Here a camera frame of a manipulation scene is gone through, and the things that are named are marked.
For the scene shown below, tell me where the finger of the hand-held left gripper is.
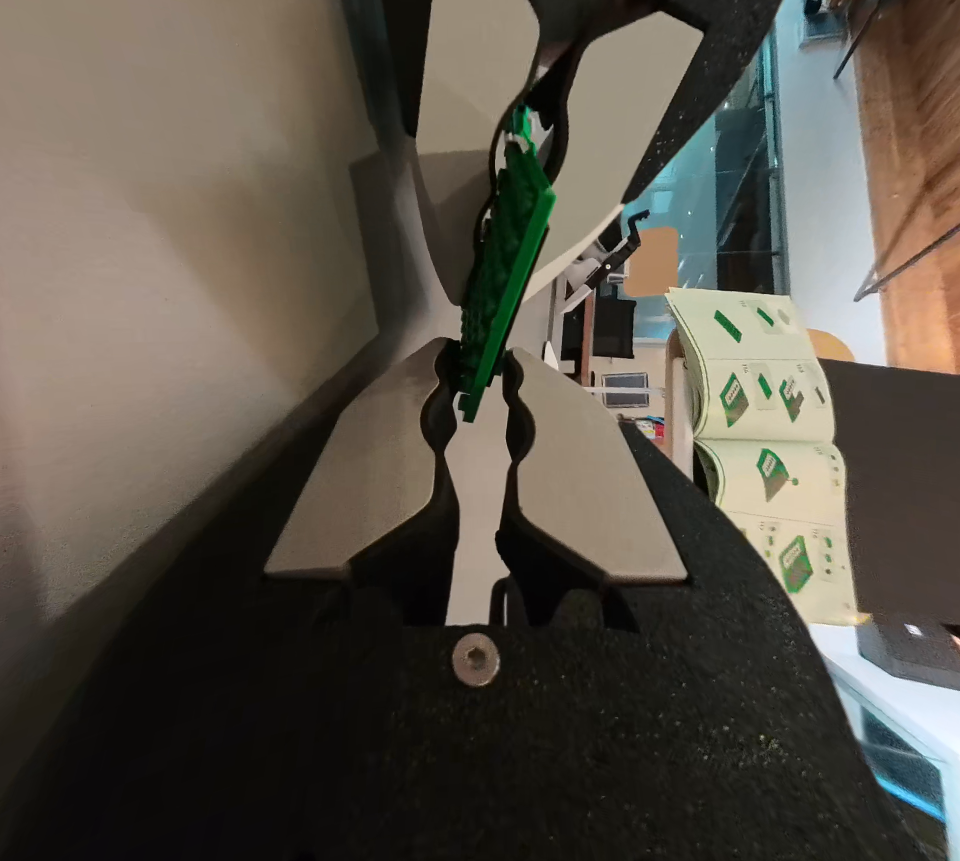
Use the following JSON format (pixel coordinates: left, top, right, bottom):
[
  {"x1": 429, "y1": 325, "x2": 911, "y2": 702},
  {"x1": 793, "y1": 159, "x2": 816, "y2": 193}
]
[
  {"x1": 525, "y1": 12, "x2": 707, "y2": 304},
  {"x1": 414, "y1": 0, "x2": 543, "y2": 308}
]

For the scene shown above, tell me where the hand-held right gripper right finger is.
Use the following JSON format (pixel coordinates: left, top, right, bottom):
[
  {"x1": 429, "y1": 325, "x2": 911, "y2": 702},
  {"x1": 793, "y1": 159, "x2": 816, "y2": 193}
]
[{"x1": 495, "y1": 348, "x2": 690, "y2": 587}]

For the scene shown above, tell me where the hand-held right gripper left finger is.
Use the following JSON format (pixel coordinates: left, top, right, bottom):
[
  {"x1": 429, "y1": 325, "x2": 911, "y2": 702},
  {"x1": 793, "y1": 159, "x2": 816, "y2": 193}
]
[{"x1": 264, "y1": 338, "x2": 459, "y2": 582}]

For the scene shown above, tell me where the green lego baseplate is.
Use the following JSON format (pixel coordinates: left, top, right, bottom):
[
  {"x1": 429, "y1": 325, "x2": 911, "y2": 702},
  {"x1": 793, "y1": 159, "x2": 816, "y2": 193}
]
[{"x1": 453, "y1": 105, "x2": 558, "y2": 424}]

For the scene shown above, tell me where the small desk monitor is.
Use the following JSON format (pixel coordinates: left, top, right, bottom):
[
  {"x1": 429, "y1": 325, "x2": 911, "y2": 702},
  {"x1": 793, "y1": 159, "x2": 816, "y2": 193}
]
[{"x1": 600, "y1": 372, "x2": 651, "y2": 409}]

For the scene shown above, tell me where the tan wooden chair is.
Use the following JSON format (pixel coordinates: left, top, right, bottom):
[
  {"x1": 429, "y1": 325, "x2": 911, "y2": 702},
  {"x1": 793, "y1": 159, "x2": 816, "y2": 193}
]
[
  {"x1": 625, "y1": 227, "x2": 681, "y2": 300},
  {"x1": 806, "y1": 328, "x2": 857, "y2": 364}
]

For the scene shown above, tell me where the gripper on white stand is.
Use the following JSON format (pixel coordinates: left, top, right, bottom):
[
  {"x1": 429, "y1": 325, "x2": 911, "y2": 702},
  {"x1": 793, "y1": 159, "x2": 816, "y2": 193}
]
[{"x1": 561, "y1": 207, "x2": 651, "y2": 312}]

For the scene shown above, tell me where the pale green instruction booklet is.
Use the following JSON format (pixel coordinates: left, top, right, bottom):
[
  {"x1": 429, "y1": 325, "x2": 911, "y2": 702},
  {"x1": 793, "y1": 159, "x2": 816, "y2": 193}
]
[{"x1": 663, "y1": 287, "x2": 873, "y2": 627}]

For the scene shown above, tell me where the black panel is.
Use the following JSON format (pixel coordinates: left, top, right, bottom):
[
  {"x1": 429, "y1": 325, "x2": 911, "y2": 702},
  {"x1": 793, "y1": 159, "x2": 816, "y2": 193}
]
[{"x1": 817, "y1": 358, "x2": 960, "y2": 624}]

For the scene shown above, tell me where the black box device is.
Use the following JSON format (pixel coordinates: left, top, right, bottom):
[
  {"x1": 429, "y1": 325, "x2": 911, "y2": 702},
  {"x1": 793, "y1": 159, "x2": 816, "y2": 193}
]
[{"x1": 855, "y1": 615, "x2": 960, "y2": 691}]

